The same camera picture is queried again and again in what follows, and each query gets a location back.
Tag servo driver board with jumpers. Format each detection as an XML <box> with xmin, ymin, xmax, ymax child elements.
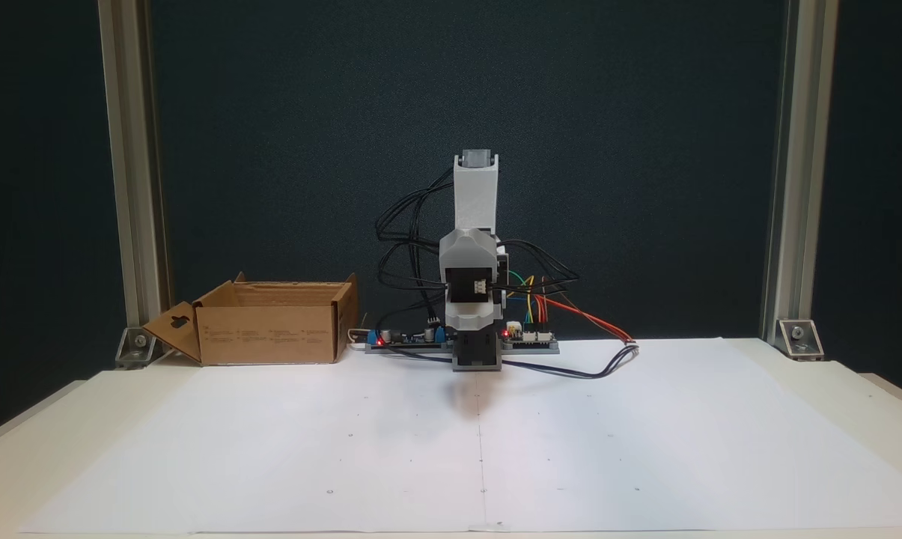
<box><xmin>502</xmin><ymin>320</ymin><xmax>556</xmax><ymax>346</ymax></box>

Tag grey board mounting plate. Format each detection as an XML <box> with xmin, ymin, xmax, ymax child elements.
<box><xmin>365</xmin><ymin>341</ymin><xmax>560</xmax><ymax>357</ymax></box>

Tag blue power converter board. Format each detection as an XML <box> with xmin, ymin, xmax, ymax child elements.
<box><xmin>368</xmin><ymin>323</ymin><xmax>451</xmax><ymax>350</ymax></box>

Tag large white paper sheet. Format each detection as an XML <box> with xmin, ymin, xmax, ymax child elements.
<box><xmin>16</xmin><ymin>337</ymin><xmax>902</xmax><ymax>536</ymax></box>

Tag open cardboard box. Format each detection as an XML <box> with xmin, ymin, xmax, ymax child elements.
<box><xmin>142</xmin><ymin>272</ymin><xmax>360</xmax><ymax>368</ymax></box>

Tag coloured jumper wires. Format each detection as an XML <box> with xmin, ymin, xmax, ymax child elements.
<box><xmin>507</xmin><ymin>271</ymin><xmax>552</xmax><ymax>330</ymax></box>

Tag black servo wire bundle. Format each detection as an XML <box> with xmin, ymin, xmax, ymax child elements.
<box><xmin>374</xmin><ymin>168</ymin><xmax>580</xmax><ymax>339</ymax></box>

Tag red and orange wires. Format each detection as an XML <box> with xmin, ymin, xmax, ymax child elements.
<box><xmin>533</xmin><ymin>277</ymin><xmax>636</xmax><ymax>345</ymax></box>

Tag black cable with white connector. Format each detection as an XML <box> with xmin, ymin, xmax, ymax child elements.
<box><xmin>380</xmin><ymin>341</ymin><xmax>640</xmax><ymax>380</ymax></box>

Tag metal corner bracket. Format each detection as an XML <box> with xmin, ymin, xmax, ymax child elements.
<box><xmin>115</xmin><ymin>326</ymin><xmax>158</xmax><ymax>369</ymax></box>
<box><xmin>776</xmin><ymin>318</ymin><xmax>824</xmax><ymax>362</ymax></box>

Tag aluminium frame post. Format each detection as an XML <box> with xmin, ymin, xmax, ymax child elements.
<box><xmin>759</xmin><ymin>0</ymin><xmax>841</xmax><ymax>342</ymax></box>
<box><xmin>97</xmin><ymin>0</ymin><xmax>173</xmax><ymax>353</ymax></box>

